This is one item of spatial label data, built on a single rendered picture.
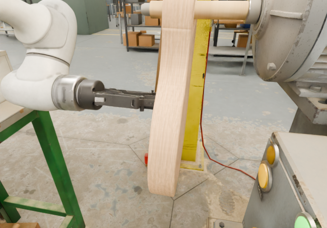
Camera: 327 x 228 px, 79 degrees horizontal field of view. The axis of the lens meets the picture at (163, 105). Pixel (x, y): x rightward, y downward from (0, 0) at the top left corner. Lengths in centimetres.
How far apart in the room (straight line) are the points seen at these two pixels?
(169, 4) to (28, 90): 38
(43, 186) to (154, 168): 160
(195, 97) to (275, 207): 122
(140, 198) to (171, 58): 135
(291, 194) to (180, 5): 26
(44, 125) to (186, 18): 77
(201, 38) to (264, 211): 113
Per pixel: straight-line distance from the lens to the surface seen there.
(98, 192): 168
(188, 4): 31
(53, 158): 105
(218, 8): 41
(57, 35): 57
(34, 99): 55
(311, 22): 33
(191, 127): 158
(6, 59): 95
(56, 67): 56
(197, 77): 138
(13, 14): 54
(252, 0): 42
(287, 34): 35
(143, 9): 43
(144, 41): 549
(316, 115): 40
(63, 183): 115
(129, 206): 156
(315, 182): 24
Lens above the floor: 127
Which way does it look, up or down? 28 degrees down
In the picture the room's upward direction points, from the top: straight up
